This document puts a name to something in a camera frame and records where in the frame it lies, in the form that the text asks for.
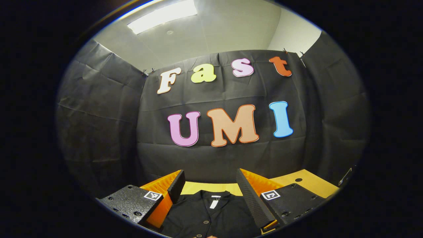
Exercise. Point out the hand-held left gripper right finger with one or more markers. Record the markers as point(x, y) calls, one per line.
point(251, 198)

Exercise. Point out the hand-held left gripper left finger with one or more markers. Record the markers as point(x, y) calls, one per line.
point(176, 185)

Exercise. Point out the black button-up shirt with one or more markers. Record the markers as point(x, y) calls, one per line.
point(211, 218)

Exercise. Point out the black backdrop cloth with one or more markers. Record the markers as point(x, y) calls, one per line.
point(214, 92)

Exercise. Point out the rectangular ceiling light panel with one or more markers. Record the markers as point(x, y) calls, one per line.
point(162, 16)

